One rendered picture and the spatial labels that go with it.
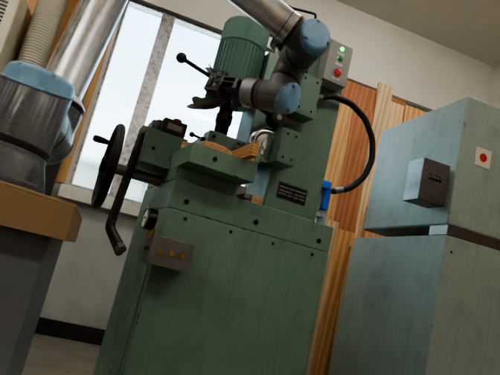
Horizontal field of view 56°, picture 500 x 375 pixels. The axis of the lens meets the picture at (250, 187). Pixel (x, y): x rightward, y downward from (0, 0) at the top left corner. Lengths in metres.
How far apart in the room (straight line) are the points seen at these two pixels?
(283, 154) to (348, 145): 1.81
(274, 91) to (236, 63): 0.38
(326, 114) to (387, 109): 1.82
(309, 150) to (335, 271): 1.43
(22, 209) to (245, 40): 1.10
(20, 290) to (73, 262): 2.05
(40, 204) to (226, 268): 0.71
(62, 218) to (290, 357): 0.94
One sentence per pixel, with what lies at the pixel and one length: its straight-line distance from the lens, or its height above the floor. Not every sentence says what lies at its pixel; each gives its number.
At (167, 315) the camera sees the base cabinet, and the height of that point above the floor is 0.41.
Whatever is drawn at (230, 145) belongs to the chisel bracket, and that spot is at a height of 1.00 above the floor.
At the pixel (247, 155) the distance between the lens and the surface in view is 1.37.
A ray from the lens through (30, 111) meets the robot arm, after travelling 1.08.
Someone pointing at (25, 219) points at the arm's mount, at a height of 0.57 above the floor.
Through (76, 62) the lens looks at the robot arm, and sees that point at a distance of 1.32.
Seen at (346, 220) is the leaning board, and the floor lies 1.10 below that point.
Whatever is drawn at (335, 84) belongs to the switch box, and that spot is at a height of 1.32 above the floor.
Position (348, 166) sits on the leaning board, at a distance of 3.34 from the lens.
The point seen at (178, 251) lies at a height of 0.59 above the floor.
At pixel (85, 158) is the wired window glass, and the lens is 3.12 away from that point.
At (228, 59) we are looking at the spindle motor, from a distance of 1.75.
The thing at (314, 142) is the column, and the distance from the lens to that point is 1.77.
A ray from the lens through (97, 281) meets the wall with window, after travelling 3.00.
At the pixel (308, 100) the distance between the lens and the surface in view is 1.69.
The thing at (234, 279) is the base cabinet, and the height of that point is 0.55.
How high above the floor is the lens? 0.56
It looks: 11 degrees up
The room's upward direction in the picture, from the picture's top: 14 degrees clockwise
